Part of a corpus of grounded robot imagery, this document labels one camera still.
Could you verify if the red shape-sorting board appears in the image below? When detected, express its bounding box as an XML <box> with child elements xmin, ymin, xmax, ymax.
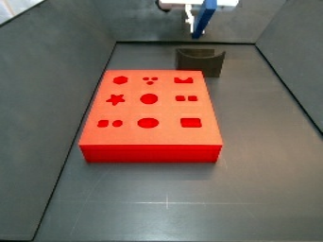
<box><xmin>78</xmin><ymin>70</ymin><xmax>222</xmax><ymax>163</ymax></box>

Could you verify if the blue rectangular block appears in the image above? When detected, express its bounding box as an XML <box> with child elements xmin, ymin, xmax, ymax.
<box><xmin>192</xmin><ymin>0</ymin><xmax>217</xmax><ymax>39</ymax></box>

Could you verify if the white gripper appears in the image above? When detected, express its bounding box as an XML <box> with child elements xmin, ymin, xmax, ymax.
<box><xmin>157</xmin><ymin>0</ymin><xmax>240</xmax><ymax>33</ymax></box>

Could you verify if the dark grey curved fixture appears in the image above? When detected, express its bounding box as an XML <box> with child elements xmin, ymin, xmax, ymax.
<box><xmin>174</xmin><ymin>48</ymin><xmax>225</xmax><ymax>78</ymax></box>

